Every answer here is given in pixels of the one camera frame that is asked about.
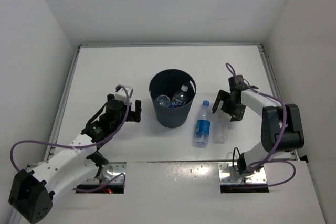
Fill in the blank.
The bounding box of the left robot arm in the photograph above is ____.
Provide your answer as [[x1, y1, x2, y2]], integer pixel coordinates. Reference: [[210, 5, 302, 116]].
[[8, 94, 142, 223]]

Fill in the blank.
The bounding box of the dark grey waste bin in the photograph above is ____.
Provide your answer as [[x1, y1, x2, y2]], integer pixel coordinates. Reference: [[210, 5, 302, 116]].
[[149, 69, 196, 128]]

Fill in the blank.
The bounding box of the dark-label bottle in bin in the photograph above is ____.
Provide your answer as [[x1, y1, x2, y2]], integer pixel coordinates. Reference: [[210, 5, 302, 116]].
[[170, 85, 189, 108]]

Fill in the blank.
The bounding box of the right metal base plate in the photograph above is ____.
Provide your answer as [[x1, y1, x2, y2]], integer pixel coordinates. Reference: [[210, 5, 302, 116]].
[[217, 162, 267, 186]]

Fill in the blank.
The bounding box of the metal base plate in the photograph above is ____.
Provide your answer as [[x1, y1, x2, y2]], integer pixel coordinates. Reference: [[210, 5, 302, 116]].
[[217, 162, 267, 186], [96, 163, 127, 186]]

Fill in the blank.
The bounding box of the small blue-label plastic bottle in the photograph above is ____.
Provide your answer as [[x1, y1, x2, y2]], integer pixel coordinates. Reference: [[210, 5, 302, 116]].
[[155, 94, 171, 108]]

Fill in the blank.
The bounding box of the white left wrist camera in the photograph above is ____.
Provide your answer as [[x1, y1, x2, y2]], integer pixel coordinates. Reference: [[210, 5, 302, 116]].
[[114, 85, 133, 103]]

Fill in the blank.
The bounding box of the blue-cap blue-label water bottle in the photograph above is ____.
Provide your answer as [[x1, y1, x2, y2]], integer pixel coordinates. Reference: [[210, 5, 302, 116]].
[[193, 100, 212, 148]]

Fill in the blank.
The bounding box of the left aluminium frame rail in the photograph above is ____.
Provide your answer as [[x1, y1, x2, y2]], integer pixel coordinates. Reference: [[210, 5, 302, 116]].
[[1, 42, 78, 223]]

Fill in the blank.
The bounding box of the clear unlabelled plastic bottle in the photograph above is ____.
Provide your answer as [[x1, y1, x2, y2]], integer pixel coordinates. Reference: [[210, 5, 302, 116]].
[[212, 112, 228, 144]]

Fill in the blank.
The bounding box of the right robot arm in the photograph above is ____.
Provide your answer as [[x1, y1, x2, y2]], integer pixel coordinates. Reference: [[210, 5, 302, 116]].
[[212, 75, 305, 174]]

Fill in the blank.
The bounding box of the aluminium table edge rail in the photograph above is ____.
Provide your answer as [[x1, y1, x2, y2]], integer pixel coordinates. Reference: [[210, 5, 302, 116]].
[[257, 44, 299, 161]]

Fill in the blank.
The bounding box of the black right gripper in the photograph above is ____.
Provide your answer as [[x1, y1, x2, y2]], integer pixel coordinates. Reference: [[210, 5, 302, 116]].
[[212, 90, 245, 122]]

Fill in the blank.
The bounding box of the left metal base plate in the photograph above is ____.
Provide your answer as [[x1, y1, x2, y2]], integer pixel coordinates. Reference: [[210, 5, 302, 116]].
[[96, 163, 127, 186]]

